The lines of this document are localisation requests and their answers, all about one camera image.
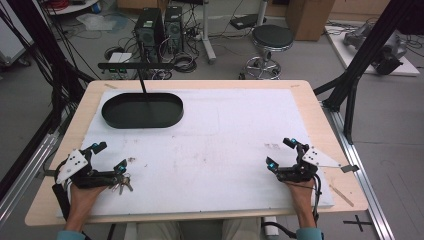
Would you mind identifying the large black computer tower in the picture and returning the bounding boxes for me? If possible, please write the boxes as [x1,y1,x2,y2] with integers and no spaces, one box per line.
[133,7,166,64]

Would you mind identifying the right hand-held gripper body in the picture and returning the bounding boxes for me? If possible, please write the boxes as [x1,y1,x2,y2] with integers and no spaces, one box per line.
[276,143,342,184]

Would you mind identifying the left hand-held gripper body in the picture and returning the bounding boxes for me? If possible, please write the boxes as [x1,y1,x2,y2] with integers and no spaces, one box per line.
[54,148,119,189]

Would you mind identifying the black round stool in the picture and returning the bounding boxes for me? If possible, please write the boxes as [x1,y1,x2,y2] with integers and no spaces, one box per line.
[244,23,295,81]

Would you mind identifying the black cable under table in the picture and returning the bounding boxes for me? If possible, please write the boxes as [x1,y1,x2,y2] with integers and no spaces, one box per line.
[260,220,298,240]

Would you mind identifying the white board with grey machine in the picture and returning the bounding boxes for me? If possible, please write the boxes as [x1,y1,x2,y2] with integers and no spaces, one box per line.
[323,21,422,78]

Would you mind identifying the coiled black cables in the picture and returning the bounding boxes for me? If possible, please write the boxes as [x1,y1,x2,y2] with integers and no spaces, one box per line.
[172,52,198,74]

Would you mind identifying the white table leg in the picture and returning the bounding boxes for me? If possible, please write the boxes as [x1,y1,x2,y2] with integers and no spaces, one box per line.
[263,215,280,238]

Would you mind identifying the person's right hand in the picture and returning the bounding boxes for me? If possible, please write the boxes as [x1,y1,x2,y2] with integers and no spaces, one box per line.
[284,178,318,216]

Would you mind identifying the light wooden table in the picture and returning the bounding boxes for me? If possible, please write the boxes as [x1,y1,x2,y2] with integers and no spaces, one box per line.
[24,79,369,228]

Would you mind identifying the flat black device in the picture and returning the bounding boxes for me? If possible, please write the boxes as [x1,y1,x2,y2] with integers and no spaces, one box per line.
[229,13,268,31]

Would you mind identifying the bunch of metal keys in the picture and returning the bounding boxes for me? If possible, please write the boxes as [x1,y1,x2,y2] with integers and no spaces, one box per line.
[109,174,134,196]

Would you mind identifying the white round table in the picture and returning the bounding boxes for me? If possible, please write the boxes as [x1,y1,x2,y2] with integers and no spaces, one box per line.
[41,0,101,16]

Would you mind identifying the person's left hand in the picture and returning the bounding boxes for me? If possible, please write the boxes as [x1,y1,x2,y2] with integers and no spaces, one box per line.
[68,183,109,223]

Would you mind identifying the black metal frame stand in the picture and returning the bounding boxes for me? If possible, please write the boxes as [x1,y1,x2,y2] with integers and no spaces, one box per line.
[313,0,424,146]
[0,0,96,134]

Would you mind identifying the clear plastic bag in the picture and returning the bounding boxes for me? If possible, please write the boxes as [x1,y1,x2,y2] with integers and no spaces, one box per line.
[75,12,129,33]

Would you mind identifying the small black computer tower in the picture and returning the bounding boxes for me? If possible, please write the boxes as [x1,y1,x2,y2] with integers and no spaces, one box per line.
[163,4,185,53]

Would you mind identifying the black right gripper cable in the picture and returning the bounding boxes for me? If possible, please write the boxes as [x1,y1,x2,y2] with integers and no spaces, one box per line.
[311,173,324,229]

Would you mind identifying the aluminium rail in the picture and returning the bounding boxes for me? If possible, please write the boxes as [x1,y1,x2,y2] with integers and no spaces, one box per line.
[0,131,63,228]
[321,99,396,240]

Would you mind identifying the brown cardboard box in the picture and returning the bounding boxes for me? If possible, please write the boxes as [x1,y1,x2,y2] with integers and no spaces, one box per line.
[284,0,336,42]

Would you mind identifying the white metal desk leg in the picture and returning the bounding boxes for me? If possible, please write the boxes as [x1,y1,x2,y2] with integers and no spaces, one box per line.
[199,0,218,65]

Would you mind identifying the black T-shaped stand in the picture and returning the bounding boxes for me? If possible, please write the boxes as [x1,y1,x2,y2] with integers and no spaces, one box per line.
[97,61,176,95]

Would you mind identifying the white foam board mat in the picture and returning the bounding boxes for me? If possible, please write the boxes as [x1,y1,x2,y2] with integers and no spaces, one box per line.
[56,88,335,219]

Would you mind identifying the thin wooden stick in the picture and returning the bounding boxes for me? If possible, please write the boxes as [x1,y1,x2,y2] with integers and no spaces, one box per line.
[329,184,355,208]

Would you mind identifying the black oval tray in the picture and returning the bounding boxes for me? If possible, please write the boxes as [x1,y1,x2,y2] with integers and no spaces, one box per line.
[101,92,185,130]

